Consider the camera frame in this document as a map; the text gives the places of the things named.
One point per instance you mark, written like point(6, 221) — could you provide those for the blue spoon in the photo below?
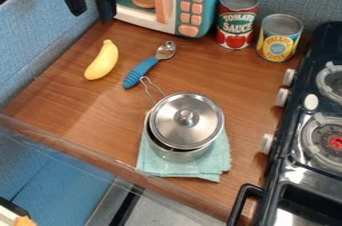
point(141, 69)

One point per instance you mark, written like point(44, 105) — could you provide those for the silver lid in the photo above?
point(186, 120)

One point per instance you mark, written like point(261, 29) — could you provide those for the yellow toy banana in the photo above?
point(103, 60)

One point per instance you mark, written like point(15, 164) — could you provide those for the red tomato sauce can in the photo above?
point(237, 20)

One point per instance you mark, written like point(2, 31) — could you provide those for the silver pot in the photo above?
point(178, 151)

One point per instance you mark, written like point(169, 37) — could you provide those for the yellow pineapple can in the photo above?
point(278, 38)

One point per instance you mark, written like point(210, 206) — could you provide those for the green cloth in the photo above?
point(214, 165)

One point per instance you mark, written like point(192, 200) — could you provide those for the toy stove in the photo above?
point(307, 143)

